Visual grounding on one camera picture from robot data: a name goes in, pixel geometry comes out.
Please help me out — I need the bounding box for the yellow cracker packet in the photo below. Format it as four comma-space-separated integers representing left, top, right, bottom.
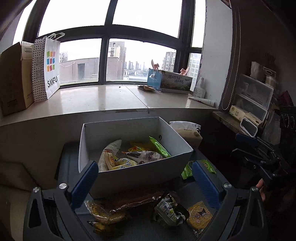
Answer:
187, 201, 213, 237

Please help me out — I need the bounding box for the yellow orange snack pouch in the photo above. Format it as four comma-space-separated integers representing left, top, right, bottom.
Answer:
104, 152, 137, 170

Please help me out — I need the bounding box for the dark brown snack bag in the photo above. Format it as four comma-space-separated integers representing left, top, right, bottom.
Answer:
84, 191, 163, 235

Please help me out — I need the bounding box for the black white snack packet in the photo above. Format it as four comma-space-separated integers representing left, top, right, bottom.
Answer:
154, 193, 190, 226

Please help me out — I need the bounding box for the long green snack pack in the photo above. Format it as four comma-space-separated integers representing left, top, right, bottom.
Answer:
149, 136, 171, 158

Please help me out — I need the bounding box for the person's right hand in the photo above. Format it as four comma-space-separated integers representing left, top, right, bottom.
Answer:
256, 178, 266, 202

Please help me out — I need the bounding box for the green wet wipes pack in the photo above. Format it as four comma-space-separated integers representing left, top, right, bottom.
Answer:
181, 160, 217, 180

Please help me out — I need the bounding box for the white framed mirror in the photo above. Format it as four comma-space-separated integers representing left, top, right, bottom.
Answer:
240, 118, 258, 138

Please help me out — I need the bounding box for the soft tissue pack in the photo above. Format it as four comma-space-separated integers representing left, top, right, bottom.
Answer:
170, 121, 202, 148

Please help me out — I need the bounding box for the white cardboard storage box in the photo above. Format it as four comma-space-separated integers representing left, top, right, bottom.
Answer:
78, 117, 193, 199

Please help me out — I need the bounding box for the small beige tissue box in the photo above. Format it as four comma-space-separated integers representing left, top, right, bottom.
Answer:
229, 105, 263, 126

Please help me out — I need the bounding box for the clear plastic drawer unit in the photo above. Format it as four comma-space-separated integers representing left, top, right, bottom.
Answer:
232, 74, 274, 121

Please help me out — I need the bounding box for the white tube on sill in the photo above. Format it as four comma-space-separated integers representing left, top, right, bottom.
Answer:
189, 96, 215, 107

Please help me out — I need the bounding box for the white bottle on sill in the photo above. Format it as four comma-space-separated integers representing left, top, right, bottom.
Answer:
193, 77, 206, 98

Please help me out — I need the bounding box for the printed tissue box on sill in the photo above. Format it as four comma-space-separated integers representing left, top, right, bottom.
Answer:
147, 69, 193, 94

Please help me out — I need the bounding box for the small wrapper on sill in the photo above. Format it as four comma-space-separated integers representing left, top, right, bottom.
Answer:
138, 85, 156, 91

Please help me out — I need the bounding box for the brown cardboard box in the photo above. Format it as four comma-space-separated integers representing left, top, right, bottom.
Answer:
0, 41, 34, 116

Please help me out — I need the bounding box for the white SANFU paper bag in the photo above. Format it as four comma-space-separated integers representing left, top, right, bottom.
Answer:
44, 32, 65, 100

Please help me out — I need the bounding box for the dotted paper bag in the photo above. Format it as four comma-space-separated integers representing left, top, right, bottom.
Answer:
32, 37, 46, 102

